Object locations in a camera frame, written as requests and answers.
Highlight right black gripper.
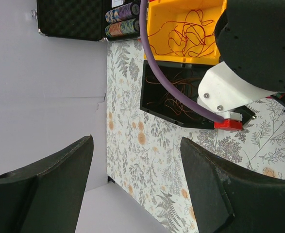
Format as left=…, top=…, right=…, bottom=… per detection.
left=215, top=0, right=285, bottom=107

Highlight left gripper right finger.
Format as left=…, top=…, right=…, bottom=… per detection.
left=180, top=137, right=285, bottom=233

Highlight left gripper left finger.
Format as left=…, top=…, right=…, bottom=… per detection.
left=0, top=135, right=94, bottom=233

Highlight dark red wires yellow bin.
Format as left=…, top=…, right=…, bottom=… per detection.
left=148, top=9, right=216, bottom=58

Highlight copper wires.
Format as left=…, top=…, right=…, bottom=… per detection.
left=144, top=70, right=206, bottom=121

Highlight black bin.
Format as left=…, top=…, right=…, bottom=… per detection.
left=140, top=60, right=214, bottom=130

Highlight floral table mat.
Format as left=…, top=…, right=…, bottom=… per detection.
left=107, top=40, right=285, bottom=233

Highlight playing card deck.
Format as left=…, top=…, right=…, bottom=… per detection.
left=111, top=0, right=124, bottom=8

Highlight black poker chip case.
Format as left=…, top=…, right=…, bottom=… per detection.
left=32, top=0, right=140, bottom=41

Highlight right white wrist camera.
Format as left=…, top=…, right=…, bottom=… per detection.
left=197, top=62, right=275, bottom=131

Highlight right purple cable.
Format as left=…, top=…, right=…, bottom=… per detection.
left=139, top=0, right=224, bottom=123

